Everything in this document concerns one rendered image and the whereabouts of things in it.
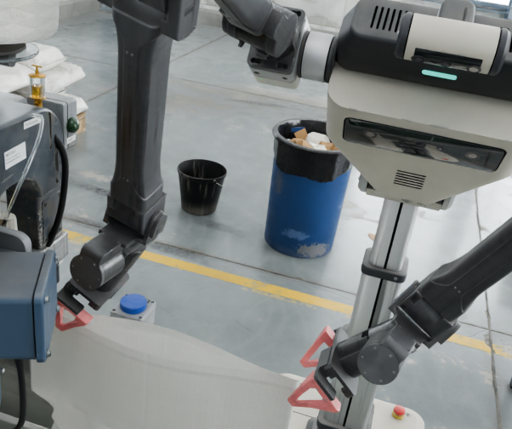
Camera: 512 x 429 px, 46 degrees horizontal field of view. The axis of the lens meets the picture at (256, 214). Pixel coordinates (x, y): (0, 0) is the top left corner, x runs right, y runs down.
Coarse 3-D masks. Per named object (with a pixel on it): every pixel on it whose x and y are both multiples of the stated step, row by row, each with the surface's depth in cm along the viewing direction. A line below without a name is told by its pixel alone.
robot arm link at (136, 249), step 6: (132, 246) 94; (138, 246) 95; (144, 246) 96; (126, 252) 92; (132, 252) 93; (138, 252) 94; (126, 258) 94; (132, 258) 95; (138, 258) 96; (126, 264) 95; (132, 264) 96; (126, 270) 97
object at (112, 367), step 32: (64, 320) 105; (96, 320) 107; (128, 320) 106; (64, 352) 108; (96, 352) 104; (128, 352) 100; (160, 352) 108; (192, 352) 106; (224, 352) 102; (32, 384) 115; (64, 384) 112; (96, 384) 107; (128, 384) 103; (160, 384) 101; (192, 384) 100; (224, 384) 100; (256, 384) 100; (288, 384) 98; (64, 416) 112; (96, 416) 111; (128, 416) 107; (160, 416) 105; (192, 416) 104; (224, 416) 103; (256, 416) 103; (288, 416) 101
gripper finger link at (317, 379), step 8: (328, 352) 91; (320, 360) 91; (320, 368) 89; (312, 376) 88; (320, 376) 88; (328, 376) 90; (304, 384) 89; (312, 384) 88; (320, 384) 88; (328, 384) 89; (296, 392) 92; (320, 392) 90; (328, 392) 88; (288, 400) 93; (296, 400) 92; (304, 400) 92; (312, 400) 92; (320, 400) 91; (328, 400) 89; (336, 400) 90; (320, 408) 91; (328, 408) 89; (336, 408) 89
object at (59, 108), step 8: (48, 96) 111; (56, 96) 112; (64, 96) 112; (32, 104) 110; (48, 104) 109; (56, 104) 109; (64, 104) 109; (72, 104) 112; (56, 112) 110; (64, 112) 109; (72, 112) 112; (64, 120) 110; (64, 128) 111; (64, 136) 111; (64, 144) 112; (72, 144) 115
